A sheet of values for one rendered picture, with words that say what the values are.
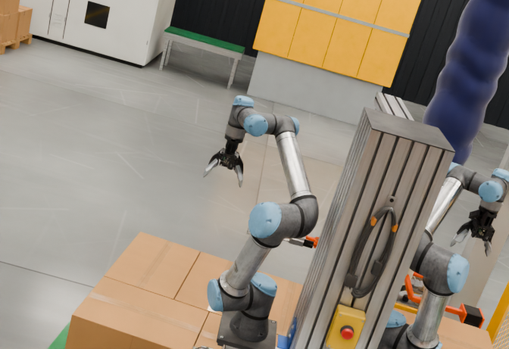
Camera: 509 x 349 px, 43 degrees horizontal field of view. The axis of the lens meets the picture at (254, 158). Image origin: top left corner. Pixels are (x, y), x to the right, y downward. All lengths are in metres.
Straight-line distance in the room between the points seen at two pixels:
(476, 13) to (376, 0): 7.35
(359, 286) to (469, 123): 0.98
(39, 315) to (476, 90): 2.81
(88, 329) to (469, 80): 2.06
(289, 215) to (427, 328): 0.66
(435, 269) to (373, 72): 8.08
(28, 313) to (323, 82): 6.97
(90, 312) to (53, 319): 0.87
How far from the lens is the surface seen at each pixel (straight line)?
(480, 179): 2.48
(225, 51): 10.12
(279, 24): 10.00
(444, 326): 3.35
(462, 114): 2.74
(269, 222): 2.08
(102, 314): 3.34
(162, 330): 3.31
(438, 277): 2.22
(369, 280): 2.05
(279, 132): 2.34
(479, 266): 4.17
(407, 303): 3.04
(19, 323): 4.12
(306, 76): 10.17
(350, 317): 2.05
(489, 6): 2.70
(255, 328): 2.51
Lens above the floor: 2.46
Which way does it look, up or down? 19 degrees down
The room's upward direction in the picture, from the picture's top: 16 degrees clockwise
